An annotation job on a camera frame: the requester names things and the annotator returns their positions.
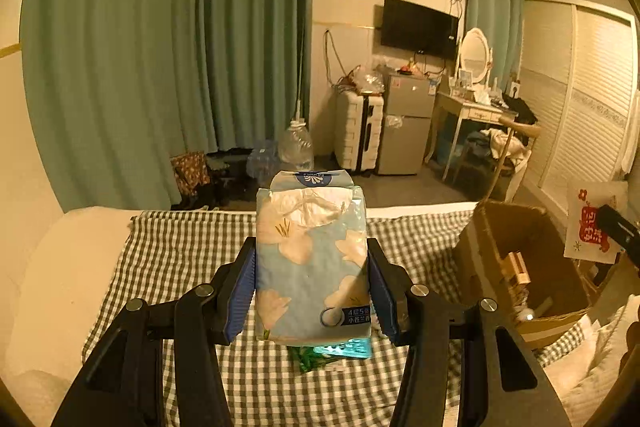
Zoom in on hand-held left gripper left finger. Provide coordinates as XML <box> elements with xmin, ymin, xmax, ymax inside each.
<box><xmin>50</xmin><ymin>236</ymin><xmax>259</xmax><ymax>427</ymax></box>

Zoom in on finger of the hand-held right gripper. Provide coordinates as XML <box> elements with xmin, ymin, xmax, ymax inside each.
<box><xmin>597</xmin><ymin>204</ymin><xmax>640</xmax><ymax>268</ymax></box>

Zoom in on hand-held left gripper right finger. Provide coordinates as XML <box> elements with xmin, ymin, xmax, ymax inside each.
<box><xmin>366</xmin><ymin>236</ymin><xmax>571</xmax><ymax>427</ymax></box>

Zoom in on white bag with red print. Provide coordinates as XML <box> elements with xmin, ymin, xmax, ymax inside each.
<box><xmin>564</xmin><ymin>179</ymin><xmax>628</xmax><ymax>264</ymax></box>

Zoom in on floral blue tissue packet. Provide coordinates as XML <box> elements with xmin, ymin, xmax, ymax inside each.
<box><xmin>255</xmin><ymin>167</ymin><xmax>373</xmax><ymax>348</ymax></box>

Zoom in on green packet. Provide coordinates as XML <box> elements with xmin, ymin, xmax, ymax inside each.
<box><xmin>290</xmin><ymin>344</ymin><xmax>341</xmax><ymax>374</ymax></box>

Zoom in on brown cardboard box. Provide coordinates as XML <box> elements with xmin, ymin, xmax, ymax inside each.
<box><xmin>452</xmin><ymin>199</ymin><xmax>601</xmax><ymax>350</ymax></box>

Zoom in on turquoise blister pack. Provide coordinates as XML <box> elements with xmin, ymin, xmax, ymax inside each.
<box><xmin>312</xmin><ymin>336</ymin><xmax>374</xmax><ymax>360</ymax></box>

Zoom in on checked cloth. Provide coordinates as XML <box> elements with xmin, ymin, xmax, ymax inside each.
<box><xmin>82</xmin><ymin>209</ymin><xmax>586</xmax><ymax>427</ymax></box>

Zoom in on white plastic bottle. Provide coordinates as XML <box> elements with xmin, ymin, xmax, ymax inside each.
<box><xmin>520</xmin><ymin>297</ymin><xmax>556</xmax><ymax>323</ymax></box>

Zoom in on tan striped box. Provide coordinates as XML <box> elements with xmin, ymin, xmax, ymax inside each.
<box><xmin>502</xmin><ymin>249</ymin><xmax>532</xmax><ymax>288</ymax></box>

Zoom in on patterned brown bag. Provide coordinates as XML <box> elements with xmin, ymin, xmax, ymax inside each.
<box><xmin>170</xmin><ymin>151</ymin><xmax>212</xmax><ymax>198</ymax></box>

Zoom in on white quilt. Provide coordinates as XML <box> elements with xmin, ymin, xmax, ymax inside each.
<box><xmin>545</xmin><ymin>294</ymin><xmax>640</xmax><ymax>427</ymax></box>

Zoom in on pack of water bottles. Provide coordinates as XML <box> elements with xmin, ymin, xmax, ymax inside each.
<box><xmin>246</xmin><ymin>139</ymin><xmax>281</xmax><ymax>180</ymax></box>

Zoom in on wooden chair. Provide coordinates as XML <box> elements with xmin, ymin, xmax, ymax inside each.
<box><xmin>482</xmin><ymin>114</ymin><xmax>543</xmax><ymax>202</ymax></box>

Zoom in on white cloth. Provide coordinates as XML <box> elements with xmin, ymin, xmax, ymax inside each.
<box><xmin>487</xmin><ymin>129</ymin><xmax>523</xmax><ymax>160</ymax></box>

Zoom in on white shutter wardrobe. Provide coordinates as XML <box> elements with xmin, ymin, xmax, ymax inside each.
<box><xmin>520</xmin><ymin>0</ymin><xmax>640</xmax><ymax>228</ymax></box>

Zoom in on black clothes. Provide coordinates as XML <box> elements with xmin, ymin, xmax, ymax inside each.
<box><xmin>502</xmin><ymin>94</ymin><xmax>541</xmax><ymax>125</ymax></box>

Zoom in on large clear water jug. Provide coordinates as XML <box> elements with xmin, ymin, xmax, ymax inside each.
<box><xmin>277</xmin><ymin>119</ymin><xmax>315</xmax><ymax>170</ymax></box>

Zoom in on white suitcase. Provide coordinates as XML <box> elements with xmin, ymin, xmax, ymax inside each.
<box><xmin>334</xmin><ymin>89</ymin><xmax>386</xmax><ymax>172</ymax></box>

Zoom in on grey small fridge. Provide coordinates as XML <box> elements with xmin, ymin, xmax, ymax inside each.
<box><xmin>377</xmin><ymin>72</ymin><xmax>438</xmax><ymax>176</ymax></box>

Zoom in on white bed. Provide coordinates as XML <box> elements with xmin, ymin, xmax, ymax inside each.
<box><xmin>0</xmin><ymin>202</ymin><xmax>640</xmax><ymax>427</ymax></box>

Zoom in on white dressing table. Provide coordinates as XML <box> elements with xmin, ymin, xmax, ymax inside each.
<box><xmin>425</xmin><ymin>89</ymin><xmax>521</xmax><ymax>182</ymax></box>

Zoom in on clear plastic bag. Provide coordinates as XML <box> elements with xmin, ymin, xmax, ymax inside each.
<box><xmin>352</xmin><ymin>64</ymin><xmax>388</xmax><ymax>95</ymax></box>

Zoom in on oval white mirror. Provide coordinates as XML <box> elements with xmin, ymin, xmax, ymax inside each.
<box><xmin>456</xmin><ymin>28</ymin><xmax>493</xmax><ymax>85</ymax></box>

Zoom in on wide green curtain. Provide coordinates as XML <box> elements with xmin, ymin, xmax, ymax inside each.
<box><xmin>20</xmin><ymin>0</ymin><xmax>316</xmax><ymax>212</ymax></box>

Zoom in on narrow green curtain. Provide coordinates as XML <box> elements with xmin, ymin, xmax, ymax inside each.
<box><xmin>462</xmin><ymin>0</ymin><xmax>526</xmax><ymax>82</ymax></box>

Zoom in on wall cable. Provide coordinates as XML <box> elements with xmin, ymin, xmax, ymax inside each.
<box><xmin>322</xmin><ymin>29</ymin><xmax>351</xmax><ymax>88</ymax></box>

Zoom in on black wall television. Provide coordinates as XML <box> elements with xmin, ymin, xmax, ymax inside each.
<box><xmin>381</xmin><ymin>0</ymin><xmax>460</xmax><ymax>60</ymax></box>

